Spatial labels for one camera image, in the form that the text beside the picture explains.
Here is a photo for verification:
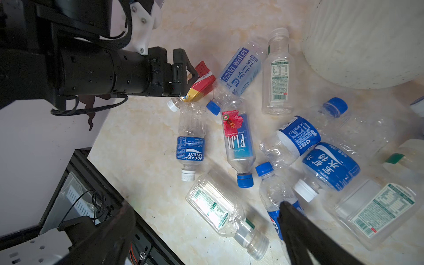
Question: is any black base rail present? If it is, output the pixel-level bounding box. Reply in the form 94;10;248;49
1;150;182;265

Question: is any Fiji red flower bottle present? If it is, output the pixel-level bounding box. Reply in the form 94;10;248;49
221;99;256;188

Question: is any Pepsi blue label bottle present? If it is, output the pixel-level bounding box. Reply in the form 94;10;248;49
256;162;305;241

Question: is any blue label bottle by bin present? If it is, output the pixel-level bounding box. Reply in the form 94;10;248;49
410;96;424;118

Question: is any red yellow label bottle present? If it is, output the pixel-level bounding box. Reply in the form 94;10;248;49
167;61;216;112

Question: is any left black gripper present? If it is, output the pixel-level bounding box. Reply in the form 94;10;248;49
110;47;199;97

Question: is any blue label white cap bottle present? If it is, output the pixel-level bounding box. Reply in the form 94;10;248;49
293;142;385;203

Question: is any soda water blue label bottle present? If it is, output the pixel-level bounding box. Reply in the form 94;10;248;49
206;40;266;115

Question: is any white ribbed trash bin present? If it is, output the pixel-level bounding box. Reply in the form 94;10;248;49
301;1;424;89

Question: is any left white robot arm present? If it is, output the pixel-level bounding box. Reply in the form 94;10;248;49
1;1;199;117

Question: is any green label clear bottle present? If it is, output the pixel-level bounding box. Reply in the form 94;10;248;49
186;171;269;261
262;28;296;115
324;139;424;251

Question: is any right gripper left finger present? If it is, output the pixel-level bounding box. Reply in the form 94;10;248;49
57;202;136;265

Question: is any Pocari Sweat blue label bottle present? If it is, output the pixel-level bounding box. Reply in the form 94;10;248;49
176;102;206;182

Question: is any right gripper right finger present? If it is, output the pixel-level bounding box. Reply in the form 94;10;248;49
278;202;361;265

